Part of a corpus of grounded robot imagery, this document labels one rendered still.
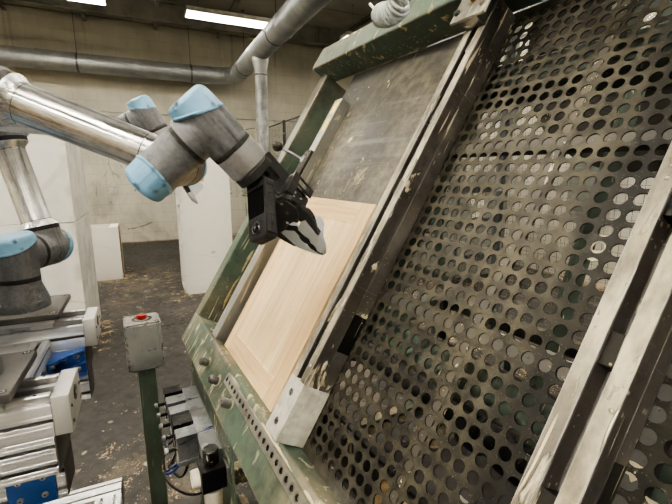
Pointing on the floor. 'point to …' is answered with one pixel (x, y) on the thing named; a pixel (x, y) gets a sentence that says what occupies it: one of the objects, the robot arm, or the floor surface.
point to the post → (152, 435)
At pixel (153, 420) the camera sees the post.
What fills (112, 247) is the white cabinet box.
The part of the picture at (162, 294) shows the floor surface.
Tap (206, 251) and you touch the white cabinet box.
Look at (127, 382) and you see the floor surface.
